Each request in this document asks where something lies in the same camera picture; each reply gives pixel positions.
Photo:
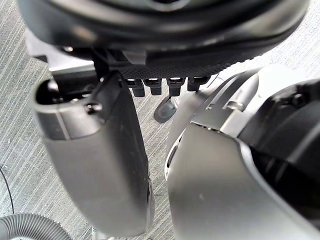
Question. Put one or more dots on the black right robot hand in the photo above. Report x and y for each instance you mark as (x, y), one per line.
(160, 37)

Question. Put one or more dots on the dark robot foot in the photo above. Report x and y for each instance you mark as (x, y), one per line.
(165, 111)

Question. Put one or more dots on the silver robot leg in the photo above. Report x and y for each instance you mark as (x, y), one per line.
(212, 175)

